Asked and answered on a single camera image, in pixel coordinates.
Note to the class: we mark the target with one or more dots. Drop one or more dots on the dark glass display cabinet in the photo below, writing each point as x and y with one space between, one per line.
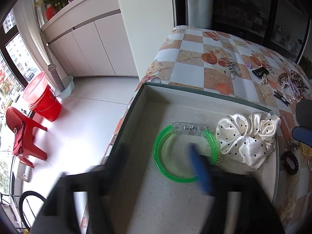
280 25

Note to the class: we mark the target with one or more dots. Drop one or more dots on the red plastic chair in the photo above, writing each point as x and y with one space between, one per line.
22 127

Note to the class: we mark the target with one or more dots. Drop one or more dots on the small black hair clip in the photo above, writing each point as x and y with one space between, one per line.
279 96

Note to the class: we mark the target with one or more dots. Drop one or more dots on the black bow hair clip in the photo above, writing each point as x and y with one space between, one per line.
260 72

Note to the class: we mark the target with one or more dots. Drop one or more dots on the green plastic bangle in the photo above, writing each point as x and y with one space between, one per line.
170 150

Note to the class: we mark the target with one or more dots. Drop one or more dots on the white polka dot scrunchie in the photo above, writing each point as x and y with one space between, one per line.
248 139

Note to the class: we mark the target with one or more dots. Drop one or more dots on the grey shallow tray box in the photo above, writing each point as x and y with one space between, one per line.
157 191

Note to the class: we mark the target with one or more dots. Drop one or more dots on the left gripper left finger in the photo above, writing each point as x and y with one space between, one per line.
108 174

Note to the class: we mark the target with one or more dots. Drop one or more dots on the red plastic bucket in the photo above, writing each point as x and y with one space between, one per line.
41 98

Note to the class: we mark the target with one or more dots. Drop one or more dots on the white low cabinet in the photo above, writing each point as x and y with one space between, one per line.
88 38

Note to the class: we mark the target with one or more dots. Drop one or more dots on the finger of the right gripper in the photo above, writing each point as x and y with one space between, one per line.
304 113
302 135

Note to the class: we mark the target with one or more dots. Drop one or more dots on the yellow flower plant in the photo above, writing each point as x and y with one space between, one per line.
56 4

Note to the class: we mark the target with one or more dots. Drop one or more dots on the checkered floral tablecloth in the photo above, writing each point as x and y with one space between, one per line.
222 63

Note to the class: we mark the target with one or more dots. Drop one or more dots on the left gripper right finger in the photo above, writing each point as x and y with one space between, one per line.
201 166

